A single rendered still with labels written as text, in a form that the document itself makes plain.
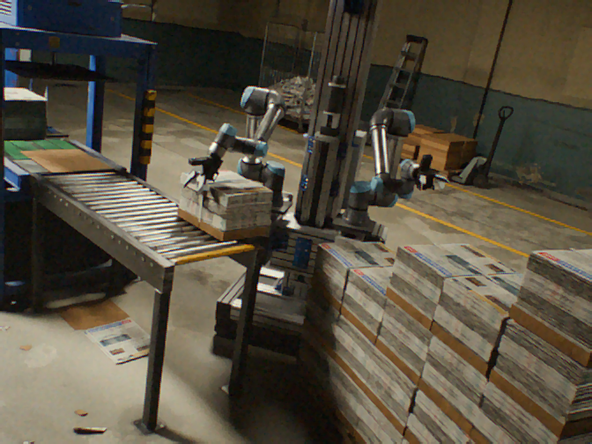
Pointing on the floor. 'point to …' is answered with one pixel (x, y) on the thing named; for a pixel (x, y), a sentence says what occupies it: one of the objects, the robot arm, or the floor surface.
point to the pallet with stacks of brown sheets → (440, 150)
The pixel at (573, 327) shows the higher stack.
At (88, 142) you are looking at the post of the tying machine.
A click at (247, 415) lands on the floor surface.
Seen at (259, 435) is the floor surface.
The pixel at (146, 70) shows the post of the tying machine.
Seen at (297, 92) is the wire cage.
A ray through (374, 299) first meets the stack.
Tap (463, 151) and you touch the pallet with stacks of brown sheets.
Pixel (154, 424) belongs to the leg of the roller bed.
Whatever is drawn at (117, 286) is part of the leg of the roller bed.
